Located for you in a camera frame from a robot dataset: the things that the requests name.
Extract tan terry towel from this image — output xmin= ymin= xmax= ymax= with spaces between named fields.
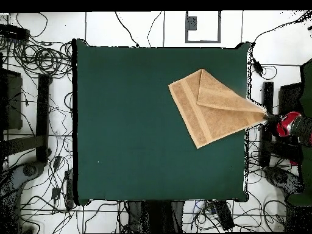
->
xmin=168 ymin=68 xmax=267 ymax=149

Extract black power strip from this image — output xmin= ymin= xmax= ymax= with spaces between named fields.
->
xmin=0 ymin=23 xmax=30 ymax=41
xmin=210 ymin=200 xmax=236 ymax=231

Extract dark green table cloth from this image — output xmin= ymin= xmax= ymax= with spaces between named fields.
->
xmin=72 ymin=38 xmax=252 ymax=206

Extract grey square floor frame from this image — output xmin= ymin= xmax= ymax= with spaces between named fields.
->
xmin=185 ymin=10 xmax=222 ymax=44

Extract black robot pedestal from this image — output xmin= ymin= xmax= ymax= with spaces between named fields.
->
xmin=126 ymin=200 xmax=185 ymax=233

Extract black equipment case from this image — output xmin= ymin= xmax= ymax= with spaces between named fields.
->
xmin=0 ymin=69 xmax=23 ymax=130
xmin=277 ymin=82 xmax=304 ymax=115

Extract small grey box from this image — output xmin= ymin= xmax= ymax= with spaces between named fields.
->
xmin=186 ymin=16 xmax=197 ymax=31

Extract grey wheeled stand base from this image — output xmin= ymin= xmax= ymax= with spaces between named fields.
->
xmin=264 ymin=166 xmax=304 ymax=197
xmin=0 ymin=161 xmax=47 ymax=203

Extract green covered side table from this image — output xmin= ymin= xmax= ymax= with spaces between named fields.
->
xmin=287 ymin=58 xmax=312 ymax=207

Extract coiled black cables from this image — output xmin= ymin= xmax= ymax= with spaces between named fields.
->
xmin=13 ymin=40 xmax=74 ymax=80

